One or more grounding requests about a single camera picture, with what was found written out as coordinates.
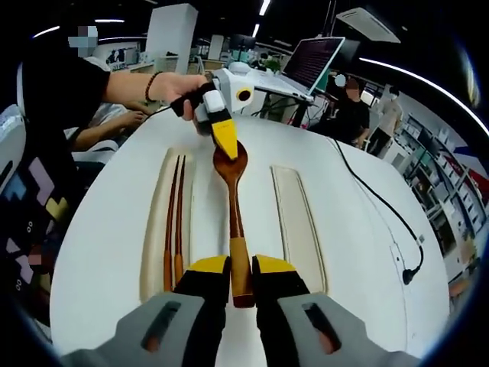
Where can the brown wooden spoon utensil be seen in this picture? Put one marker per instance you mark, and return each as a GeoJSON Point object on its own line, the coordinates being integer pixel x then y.
{"type": "Point", "coordinates": [235, 214]}

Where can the black desk monitor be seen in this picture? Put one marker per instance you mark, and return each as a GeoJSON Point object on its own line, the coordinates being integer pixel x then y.
{"type": "Point", "coordinates": [349, 49]}

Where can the white ceiling air conditioner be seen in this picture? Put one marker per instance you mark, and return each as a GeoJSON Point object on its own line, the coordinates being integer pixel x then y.
{"type": "Point", "coordinates": [368, 25]}

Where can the small green desk plant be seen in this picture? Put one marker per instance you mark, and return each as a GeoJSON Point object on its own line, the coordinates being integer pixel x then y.
{"type": "Point", "coordinates": [272, 66]}

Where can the white storage shelving unit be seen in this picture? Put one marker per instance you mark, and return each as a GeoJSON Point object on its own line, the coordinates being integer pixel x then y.
{"type": "Point", "coordinates": [439, 172]}

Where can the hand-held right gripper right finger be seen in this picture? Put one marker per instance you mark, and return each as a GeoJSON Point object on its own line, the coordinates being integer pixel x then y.
{"type": "Point", "coordinates": [298, 325]}

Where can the person's black printed shirt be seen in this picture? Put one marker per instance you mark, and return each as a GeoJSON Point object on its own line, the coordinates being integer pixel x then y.
{"type": "Point", "coordinates": [57, 88]}

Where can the brown wooden chopstick utensil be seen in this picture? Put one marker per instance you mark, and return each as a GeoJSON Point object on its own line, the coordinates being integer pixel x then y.
{"type": "Point", "coordinates": [170, 229]}
{"type": "Point", "coordinates": [180, 229]}

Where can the white open laptop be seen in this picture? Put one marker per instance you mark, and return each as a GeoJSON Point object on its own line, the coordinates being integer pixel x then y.
{"type": "Point", "coordinates": [311, 61]}

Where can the beige cutlery case lid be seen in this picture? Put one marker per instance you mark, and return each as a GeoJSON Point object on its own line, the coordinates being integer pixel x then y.
{"type": "Point", "coordinates": [298, 229]}

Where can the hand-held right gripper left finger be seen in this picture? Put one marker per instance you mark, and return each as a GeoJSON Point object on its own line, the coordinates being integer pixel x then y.
{"type": "Point", "coordinates": [183, 325]}

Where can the person's left hand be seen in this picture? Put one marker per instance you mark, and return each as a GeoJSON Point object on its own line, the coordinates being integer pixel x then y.
{"type": "Point", "coordinates": [179, 86]}

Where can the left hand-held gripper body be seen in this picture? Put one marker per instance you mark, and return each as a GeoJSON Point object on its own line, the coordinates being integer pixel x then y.
{"type": "Point", "coordinates": [238, 82]}

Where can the white ceiling light strip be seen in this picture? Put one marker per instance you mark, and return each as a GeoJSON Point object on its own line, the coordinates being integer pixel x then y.
{"type": "Point", "coordinates": [431, 86]}

